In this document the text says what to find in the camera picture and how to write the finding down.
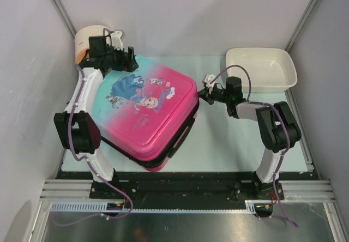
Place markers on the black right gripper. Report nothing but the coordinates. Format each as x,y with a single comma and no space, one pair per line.
204,93

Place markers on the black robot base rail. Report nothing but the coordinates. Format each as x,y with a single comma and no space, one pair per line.
239,186

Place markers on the pink and teal kids suitcase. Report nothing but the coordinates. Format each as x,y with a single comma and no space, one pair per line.
146,114

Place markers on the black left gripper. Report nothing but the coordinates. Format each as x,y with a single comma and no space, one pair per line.
126,65

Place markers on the cream and orange drawer box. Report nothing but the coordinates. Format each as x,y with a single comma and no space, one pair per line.
81,40

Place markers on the white rectangular plastic basin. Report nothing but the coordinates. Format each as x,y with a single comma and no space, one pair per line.
271,70

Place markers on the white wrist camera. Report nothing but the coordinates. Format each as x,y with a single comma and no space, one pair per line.
209,80
116,39

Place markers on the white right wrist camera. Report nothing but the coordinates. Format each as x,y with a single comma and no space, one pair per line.
209,80

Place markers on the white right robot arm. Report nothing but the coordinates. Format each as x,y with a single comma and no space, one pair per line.
279,131

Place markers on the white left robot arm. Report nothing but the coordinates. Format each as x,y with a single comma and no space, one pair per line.
75,126

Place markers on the white slotted cable duct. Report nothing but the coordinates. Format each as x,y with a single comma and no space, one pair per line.
242,207

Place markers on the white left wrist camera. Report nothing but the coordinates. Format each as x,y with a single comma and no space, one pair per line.
116,39

